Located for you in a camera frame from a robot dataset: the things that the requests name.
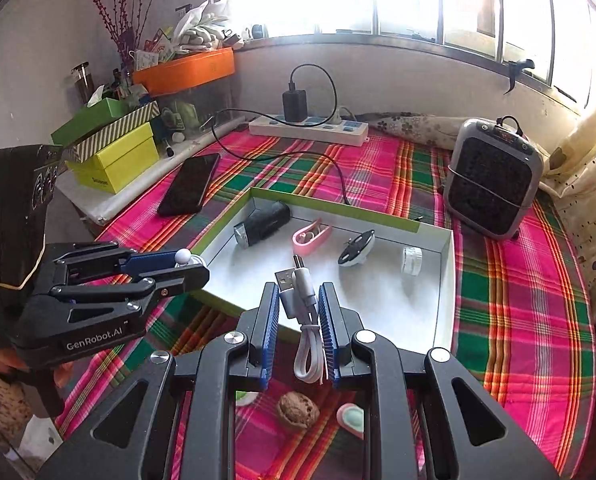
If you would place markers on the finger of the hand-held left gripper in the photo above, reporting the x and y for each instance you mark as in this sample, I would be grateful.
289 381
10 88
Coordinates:
150 261
188 277

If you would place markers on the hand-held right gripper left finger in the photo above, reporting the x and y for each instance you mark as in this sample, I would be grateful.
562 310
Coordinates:
270 330

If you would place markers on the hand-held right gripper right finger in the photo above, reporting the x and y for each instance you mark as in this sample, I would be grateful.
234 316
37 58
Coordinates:
328 335

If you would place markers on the white round massager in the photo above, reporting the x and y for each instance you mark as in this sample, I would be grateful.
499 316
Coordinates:
183 256

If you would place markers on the green and white cardboard box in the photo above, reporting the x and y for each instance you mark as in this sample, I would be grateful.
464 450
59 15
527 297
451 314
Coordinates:
377 305

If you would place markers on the green mushroom-shaped massager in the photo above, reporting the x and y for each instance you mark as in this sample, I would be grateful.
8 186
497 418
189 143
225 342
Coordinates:
247 399

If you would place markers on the brown walnut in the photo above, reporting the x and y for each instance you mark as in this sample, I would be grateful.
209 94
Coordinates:
298 410

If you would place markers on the pink clip with green pad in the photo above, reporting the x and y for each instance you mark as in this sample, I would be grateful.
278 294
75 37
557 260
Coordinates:
350 420

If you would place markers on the black and white round disc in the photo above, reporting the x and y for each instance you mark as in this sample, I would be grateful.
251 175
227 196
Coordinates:
355 250

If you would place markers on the black flashlight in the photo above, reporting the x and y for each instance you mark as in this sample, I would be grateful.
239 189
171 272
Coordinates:
268 220

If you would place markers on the white ribbed round cap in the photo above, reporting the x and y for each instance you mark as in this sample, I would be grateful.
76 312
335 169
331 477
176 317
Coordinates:
411 260

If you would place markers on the person's left forearm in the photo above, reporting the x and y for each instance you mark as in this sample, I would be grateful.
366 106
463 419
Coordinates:
3 400

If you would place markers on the person's left hand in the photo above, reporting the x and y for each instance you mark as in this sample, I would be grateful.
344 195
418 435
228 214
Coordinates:
64 375

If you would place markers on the white side shelf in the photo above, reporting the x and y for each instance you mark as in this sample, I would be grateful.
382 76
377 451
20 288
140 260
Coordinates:
128 187

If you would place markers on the black smartphone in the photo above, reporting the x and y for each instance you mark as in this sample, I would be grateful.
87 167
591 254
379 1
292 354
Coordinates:
188 185

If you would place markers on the yellow-green box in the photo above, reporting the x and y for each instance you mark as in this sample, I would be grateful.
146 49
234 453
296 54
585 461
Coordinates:
123 160

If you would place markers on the striped box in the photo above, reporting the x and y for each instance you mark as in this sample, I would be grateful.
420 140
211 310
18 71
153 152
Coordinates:
123 127

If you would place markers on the white tissue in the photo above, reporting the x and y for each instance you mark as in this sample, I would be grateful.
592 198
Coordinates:
95 96

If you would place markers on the green translucent container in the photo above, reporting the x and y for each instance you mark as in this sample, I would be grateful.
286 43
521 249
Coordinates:
185 115

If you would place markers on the glass jar with dark lid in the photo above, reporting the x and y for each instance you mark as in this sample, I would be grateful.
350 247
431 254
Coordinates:
81 82

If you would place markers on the plaid blanket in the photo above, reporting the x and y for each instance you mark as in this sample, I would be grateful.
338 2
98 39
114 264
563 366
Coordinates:
517 310

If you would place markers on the orange box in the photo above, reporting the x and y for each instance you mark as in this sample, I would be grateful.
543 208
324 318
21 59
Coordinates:
188 70

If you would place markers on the white power strip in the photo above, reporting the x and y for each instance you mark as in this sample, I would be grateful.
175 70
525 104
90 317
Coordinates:
318 130

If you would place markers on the black charger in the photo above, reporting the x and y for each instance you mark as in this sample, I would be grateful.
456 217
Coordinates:
294 105

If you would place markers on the dried red flower branches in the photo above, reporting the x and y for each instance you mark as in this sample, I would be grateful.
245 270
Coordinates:
128 42

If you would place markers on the grey space heater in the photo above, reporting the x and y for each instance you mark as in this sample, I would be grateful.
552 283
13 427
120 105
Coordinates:
487 185

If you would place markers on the floral cloth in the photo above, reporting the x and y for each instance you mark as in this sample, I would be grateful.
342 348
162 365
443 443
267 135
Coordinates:
417 125

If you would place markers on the white gloves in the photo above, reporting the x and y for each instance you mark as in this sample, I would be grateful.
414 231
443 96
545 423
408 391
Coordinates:
198 32

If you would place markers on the cream heart print curtain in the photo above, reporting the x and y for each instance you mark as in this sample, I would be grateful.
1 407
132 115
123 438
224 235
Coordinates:
582 200

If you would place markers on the window with metal bars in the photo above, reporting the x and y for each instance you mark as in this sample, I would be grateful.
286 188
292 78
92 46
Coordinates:
377 10

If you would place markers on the black window hook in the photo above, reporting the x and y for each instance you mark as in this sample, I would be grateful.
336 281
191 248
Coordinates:
520 66

